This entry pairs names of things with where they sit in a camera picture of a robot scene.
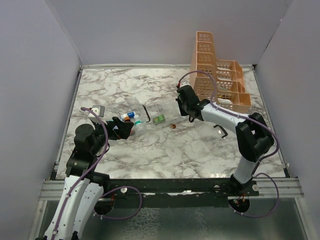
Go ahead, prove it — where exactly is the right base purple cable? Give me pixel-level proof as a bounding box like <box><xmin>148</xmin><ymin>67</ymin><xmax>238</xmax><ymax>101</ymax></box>
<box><xmin>228</xmin><ymin>172</ymin><xmax>280</xmax><ymax>218</ymax></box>

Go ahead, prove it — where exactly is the small blue-cap bottle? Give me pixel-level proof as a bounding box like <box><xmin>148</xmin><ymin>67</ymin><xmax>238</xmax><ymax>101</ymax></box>
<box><xmin>121</xmin><ymin>111</ymin><xmax>137</xmax><ymax>121</ymax></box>

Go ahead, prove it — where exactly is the brown orange-cap medicine bottle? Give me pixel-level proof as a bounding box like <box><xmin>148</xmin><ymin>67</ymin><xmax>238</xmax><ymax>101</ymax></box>
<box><xmin>124</xmin><ymin>117</ymin><xmax>136</xmax><ymax>136</ymax></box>

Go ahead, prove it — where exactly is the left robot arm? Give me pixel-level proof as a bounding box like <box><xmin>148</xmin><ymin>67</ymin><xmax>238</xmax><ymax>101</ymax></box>
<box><xmin>42</xmin><ymin>116</ymin><xmax>134</xmax><ymax>240</ymax></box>

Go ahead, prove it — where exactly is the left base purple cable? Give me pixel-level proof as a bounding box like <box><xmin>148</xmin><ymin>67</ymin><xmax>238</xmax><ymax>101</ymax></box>
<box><xmin>91</xmin><ymin>186</ymin><xmax>143</xmax><ymax>221</ymax></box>

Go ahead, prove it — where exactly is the orange plastic file rack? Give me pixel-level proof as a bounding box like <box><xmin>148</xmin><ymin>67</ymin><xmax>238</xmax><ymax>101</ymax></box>
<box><xmin>189</xmin><ymin>31</ymin><xmax>252</xmax><ymax>114</ymax></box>

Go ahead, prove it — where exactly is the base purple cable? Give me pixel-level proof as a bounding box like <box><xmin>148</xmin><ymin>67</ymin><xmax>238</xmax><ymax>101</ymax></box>
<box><xmin>91</xmin><ymin>186</ymin><xmax>143</xmax><ymax>221</ymax></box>
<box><xmin>228</xmin><ymin>172</ymin><xmax>280</xmax><ymax>218</ymax></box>

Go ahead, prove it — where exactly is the clear first aid box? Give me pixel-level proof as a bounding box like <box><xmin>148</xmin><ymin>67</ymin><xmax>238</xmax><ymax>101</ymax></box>
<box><xmin>111</xmin><ymin>97</ymin><xmax>150</xmax><ymax>139</ymax></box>

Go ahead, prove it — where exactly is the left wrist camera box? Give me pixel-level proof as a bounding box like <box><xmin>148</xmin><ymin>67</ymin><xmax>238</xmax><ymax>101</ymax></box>
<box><xmin>88</xmin><ymin>105</ymin><xmax>105</xmax><ymax>123</ymax></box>

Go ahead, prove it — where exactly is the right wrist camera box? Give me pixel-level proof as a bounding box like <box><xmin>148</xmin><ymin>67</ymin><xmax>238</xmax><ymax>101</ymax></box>
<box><xmin>177</xmin><ymin>80</ymin><xmax>190</xmax><ymax>88</ymax></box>

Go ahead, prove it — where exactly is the black box handle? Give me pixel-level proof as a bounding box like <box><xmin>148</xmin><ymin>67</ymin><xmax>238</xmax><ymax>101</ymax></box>
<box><xmin>213</xmin><ymin>124</ymin><xmax>228</xmax><ymax>139</ymax></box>
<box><xmin>142</xmin><ymin>105</ymin><xmax>151</xmax><ymax>123</ymax></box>

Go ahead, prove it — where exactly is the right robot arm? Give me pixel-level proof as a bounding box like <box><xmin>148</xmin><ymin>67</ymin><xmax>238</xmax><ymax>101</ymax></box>
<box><xmin>176</xmin><ymin>85</ymin><xmax>275</xmax><ymax>196</ymax></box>

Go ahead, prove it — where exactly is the small green box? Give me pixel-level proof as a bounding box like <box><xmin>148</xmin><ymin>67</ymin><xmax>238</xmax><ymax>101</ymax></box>
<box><xmin>152</xmin><ymin>114</ymin><xmax>166</xmax><ymax>125</ymax></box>

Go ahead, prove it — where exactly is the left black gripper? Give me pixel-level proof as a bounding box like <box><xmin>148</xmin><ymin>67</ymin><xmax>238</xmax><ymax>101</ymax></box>
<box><xmin>91</xmin><ymin>116</ymin><xmax>134</xmax><ymax>155</ymax></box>

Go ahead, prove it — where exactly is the white green-label bottle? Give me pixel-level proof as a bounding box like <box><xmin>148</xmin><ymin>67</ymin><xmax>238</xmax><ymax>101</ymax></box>
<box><xmin>134</xmin><ymin>116</ymin><xmax>145</xmax><ymax>131</ymax></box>

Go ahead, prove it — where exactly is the black front frame bar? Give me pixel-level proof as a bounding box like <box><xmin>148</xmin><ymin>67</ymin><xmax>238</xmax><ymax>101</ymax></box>
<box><xmin>93</xmin><ymin>176</ymin><xmax>259</xmax><ymax>209</ymax></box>

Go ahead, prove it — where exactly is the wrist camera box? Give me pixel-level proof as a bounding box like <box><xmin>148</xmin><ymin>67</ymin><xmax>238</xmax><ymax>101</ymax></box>
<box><xmin>88</xmin><ymin>105</ymin><xmax>105</xmax><ymax>123</ymax></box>
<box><xmin>177</xmin><ymin>80</ymin><xmax>190</xmax><ymax>88</ymax></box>

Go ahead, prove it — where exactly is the black box handle left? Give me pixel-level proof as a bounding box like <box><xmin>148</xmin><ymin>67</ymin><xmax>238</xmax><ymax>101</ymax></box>
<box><xmin>142</xmin><ymin>105</ymin><xmax>151</xmax><ymax>123</ymax></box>

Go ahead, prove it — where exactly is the black box handle right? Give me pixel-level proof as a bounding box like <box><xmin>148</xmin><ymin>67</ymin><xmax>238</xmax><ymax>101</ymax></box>
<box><xmin>213</xmin><ymin>124</ymin><xmax>228</xmax><ymax>139</ymax></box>

